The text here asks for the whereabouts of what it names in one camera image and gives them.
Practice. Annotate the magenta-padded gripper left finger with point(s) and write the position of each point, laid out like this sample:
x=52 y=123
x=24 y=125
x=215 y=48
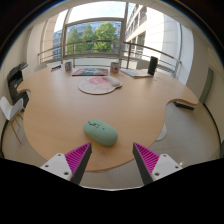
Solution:
x=60 y=165

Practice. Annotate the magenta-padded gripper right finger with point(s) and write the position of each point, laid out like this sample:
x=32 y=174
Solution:
x=163 y=165

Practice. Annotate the mint green computer mouse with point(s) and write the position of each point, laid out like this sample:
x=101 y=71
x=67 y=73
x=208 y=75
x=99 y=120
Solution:
x=100 y=132

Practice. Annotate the round pastel printed mouse pad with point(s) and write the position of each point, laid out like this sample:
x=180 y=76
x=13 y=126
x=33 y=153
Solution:
x=97 y=85

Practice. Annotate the white chair with wooden legs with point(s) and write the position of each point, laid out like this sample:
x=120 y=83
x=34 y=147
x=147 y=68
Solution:
x=10 y=109

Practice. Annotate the black office printer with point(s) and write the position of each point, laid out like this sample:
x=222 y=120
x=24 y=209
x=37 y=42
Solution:
x=16 y=83

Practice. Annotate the light illustrated open book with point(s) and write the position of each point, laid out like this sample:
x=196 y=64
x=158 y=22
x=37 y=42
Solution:
x=135 y=72

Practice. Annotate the dark blue marker box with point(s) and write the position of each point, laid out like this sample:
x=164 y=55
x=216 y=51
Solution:
x=56 y=67

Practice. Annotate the red and dark magazine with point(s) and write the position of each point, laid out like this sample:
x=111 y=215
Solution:
x=90 y=71

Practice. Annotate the patterned mug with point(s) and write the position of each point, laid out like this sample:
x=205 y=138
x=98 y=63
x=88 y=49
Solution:
x=68 y=67

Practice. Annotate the white shell chair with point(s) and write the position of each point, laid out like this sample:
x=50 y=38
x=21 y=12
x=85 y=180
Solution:
x=142 y=64
x=40 y=67

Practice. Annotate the black cylindrical speaker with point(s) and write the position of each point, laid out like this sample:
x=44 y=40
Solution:
x=152 y=65

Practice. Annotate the white mug with red print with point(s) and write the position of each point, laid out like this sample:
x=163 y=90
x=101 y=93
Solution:
x=114 y=67

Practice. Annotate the metal balcony railing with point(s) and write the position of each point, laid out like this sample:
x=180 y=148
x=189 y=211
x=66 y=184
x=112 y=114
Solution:
x=100 y=42

